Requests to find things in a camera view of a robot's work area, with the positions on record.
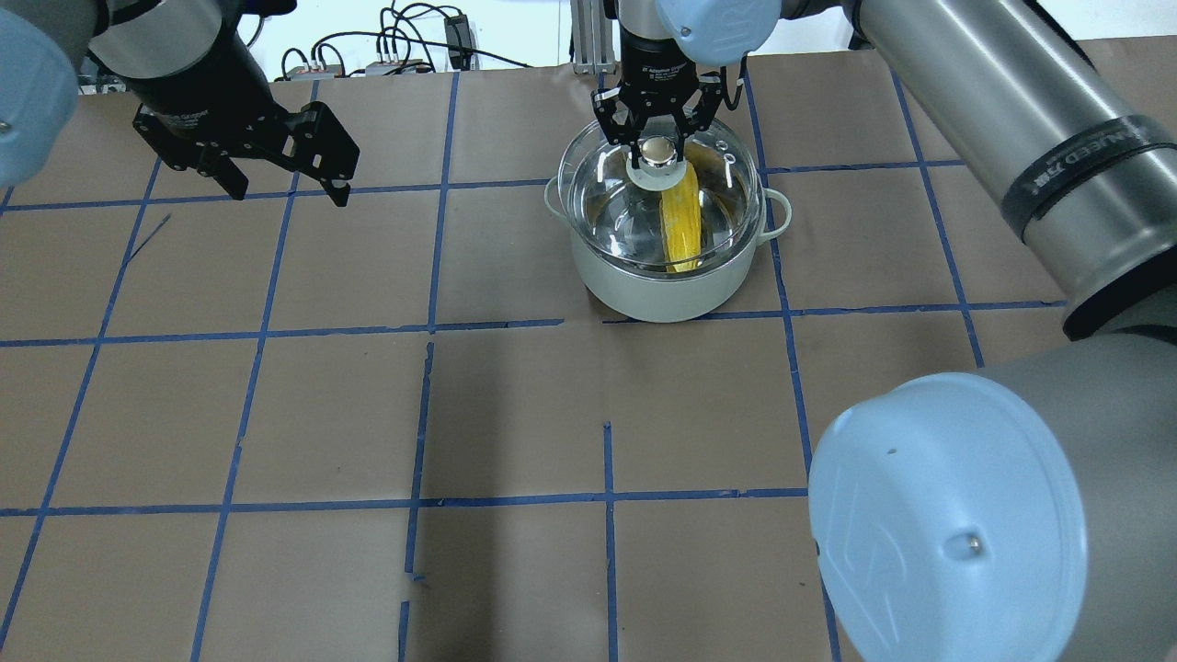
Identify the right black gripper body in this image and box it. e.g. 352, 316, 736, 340
598, 37, 725, 138

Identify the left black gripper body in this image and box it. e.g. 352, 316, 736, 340
131, 37, 321, 176

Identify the yellow corn cob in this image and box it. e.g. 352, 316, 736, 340
659, 160, 703, 273

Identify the glass pot lid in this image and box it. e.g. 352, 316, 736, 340
550, 118, 769, 280

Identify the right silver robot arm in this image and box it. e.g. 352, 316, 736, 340
538, 51, 1065, 661

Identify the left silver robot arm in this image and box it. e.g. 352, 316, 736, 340
1, 1, 360, 207

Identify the pale green cooking pot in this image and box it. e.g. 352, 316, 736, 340
543, 177, 794, 324

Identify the small circuit board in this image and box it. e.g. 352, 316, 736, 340
359, 57, 435, 78
277, 49, 339, 81

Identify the black power adapter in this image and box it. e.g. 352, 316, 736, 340
444, 13, 476, 71

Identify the aluminium frame post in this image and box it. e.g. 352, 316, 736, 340
570, 1, 617, 75

